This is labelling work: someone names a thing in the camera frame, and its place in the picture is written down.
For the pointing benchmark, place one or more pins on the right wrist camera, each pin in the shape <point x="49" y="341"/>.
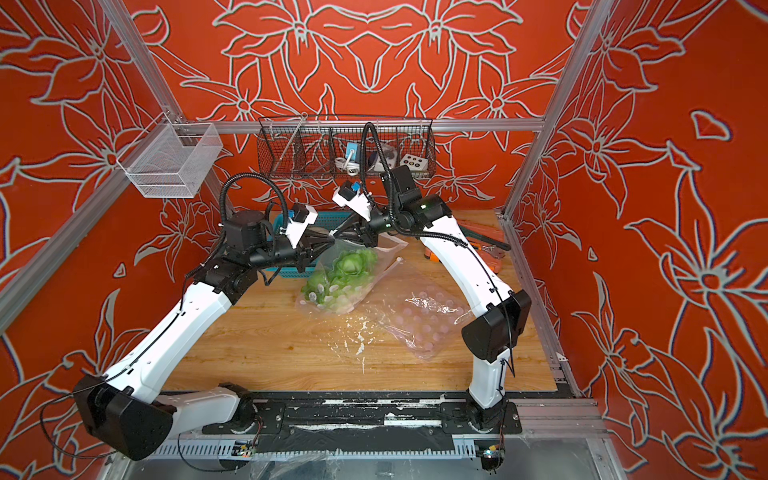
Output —
<point x="350" y="195"/>

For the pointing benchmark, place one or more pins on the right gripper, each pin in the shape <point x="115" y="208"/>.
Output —
<point x="367" y="236"/>

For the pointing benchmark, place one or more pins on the chinese cabbage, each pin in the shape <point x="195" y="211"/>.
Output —
<point x="327" y="292"/>
<point x="354" y="268"/>

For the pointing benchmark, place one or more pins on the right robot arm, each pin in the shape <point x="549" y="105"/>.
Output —
<point x="500" y="312"/>

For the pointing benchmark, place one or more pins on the clear mesh wall bin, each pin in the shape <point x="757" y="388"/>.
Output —
<point x="170" y="164"/>

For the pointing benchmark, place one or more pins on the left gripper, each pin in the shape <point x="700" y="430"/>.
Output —
<point x="305" y="250"/>

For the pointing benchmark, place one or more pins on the orange tool case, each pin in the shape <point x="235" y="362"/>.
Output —
<point x="491" y="255"/>

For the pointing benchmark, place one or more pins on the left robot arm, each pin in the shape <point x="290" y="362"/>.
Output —
<point x="125" y="408"/>

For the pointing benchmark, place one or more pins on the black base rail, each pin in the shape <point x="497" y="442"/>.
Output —
<point x="406" y="424"/>

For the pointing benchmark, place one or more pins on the clear zipper bag pink dots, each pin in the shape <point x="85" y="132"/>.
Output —
<point x="388" y="250"/>

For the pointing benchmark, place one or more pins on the teal plastic basket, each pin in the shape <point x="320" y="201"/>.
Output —
<point x="309" y="242"/>

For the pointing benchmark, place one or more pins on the white socket cube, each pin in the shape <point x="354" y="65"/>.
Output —
<point x="417" y="165"/>

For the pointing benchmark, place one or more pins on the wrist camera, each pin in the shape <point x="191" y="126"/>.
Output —
<point x="300" y="217"/>
<point x="350" y="195"/>

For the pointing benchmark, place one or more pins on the black wire wall basket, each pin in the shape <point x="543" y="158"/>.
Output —
<point x="326" y="147"/>

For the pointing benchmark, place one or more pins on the chinese cabbage front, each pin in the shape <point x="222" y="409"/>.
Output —
<point x="354" y="268"/>

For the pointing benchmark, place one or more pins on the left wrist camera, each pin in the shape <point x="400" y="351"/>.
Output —
<point x="300" y="217"/>

